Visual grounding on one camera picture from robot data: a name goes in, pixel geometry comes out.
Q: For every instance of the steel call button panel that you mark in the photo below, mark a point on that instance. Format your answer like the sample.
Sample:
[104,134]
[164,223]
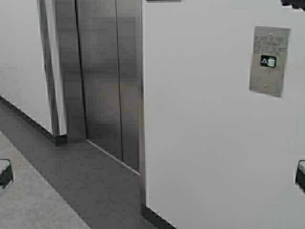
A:
[271,41]

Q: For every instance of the elevator call button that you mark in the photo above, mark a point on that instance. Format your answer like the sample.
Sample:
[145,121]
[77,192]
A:
[268,61]

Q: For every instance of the steel elevator door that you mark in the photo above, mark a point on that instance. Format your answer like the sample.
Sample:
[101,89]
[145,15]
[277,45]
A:
[100,44]

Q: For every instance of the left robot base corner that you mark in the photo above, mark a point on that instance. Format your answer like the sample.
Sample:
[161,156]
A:
[6,173]

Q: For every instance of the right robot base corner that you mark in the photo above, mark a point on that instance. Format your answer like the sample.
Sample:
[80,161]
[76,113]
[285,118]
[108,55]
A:
[300,175]

